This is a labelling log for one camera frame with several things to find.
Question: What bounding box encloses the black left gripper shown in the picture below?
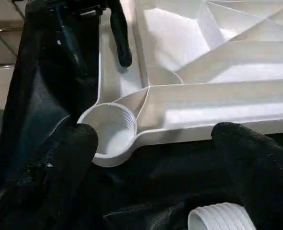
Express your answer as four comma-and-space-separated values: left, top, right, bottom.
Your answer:
30, 0, 132, 68

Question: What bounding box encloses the white plastic table top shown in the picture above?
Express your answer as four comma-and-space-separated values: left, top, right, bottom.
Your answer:
77, 0, 283, 168

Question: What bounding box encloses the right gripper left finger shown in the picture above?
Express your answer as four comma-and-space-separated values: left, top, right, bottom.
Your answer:
0, 122, 99, 230

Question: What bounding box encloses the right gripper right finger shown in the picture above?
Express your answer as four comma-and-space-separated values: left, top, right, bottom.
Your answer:
211, 122, 283, 230

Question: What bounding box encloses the black mat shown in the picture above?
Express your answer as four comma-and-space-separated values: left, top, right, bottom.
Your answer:
0, 0, 283, 230

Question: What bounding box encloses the white plastic table leg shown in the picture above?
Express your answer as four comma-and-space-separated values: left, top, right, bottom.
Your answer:
188, 201, 257, 230

